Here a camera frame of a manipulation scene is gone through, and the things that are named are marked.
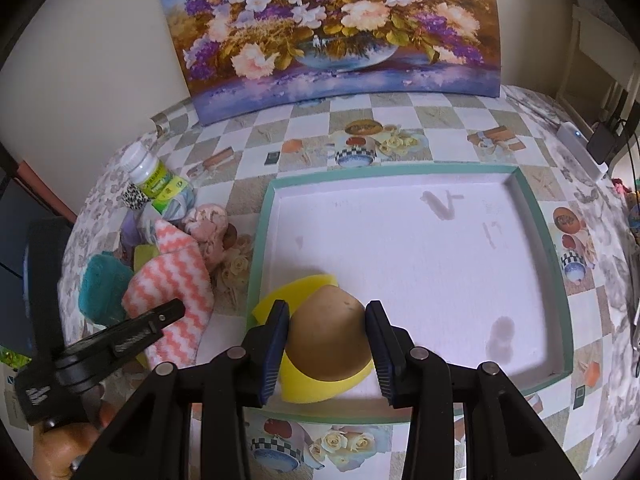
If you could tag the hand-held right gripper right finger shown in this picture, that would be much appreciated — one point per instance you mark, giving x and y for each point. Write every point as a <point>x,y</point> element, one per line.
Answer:
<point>382,360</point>

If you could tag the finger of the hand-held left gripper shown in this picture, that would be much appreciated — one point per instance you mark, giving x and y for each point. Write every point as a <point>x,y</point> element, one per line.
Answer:
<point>135,337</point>

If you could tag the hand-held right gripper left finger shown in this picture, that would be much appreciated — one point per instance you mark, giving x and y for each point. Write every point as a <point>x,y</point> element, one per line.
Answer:
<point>272,360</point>

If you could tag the yellow sponge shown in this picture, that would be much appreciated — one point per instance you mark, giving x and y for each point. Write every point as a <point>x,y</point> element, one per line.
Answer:
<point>305,385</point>

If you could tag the tan round powder puff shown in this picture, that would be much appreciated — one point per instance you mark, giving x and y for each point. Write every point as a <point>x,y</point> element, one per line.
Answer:
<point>327,335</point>

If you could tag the pink white zigzag cloth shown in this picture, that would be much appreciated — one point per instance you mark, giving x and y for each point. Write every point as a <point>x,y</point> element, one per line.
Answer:
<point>170,280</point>

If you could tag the white tray with teal rim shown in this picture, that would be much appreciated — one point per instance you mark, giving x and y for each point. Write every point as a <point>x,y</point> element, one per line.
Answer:
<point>410,260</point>

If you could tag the pink satin scrunchie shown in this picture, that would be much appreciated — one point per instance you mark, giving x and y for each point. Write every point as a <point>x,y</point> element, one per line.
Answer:
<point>205,225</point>

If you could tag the person's left hand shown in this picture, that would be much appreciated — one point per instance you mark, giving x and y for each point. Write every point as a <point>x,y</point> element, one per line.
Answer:
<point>60,452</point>

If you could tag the dark cabinet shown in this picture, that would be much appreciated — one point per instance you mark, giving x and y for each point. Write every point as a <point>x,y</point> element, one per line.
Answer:
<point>15,240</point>

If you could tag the teal sponge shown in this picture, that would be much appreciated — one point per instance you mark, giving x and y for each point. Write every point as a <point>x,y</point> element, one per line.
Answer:
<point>102,290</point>

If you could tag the purple cloth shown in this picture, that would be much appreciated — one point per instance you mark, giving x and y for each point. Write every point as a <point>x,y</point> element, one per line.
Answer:
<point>131,232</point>

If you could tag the white bottle with green label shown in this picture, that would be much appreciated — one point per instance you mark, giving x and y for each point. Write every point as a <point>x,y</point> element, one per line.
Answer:
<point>147,170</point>

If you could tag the checkered printed tablecloth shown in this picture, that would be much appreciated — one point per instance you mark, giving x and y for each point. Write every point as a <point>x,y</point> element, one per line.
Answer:
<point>320,125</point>

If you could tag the white power strip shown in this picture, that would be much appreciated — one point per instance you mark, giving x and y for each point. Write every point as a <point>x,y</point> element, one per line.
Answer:
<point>575,142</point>

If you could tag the flower painting canvas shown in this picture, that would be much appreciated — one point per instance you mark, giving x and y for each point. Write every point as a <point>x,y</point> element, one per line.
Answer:
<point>325,30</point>

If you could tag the white shelf unit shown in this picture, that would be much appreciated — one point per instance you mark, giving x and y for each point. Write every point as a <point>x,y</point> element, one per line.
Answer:
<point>595,50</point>

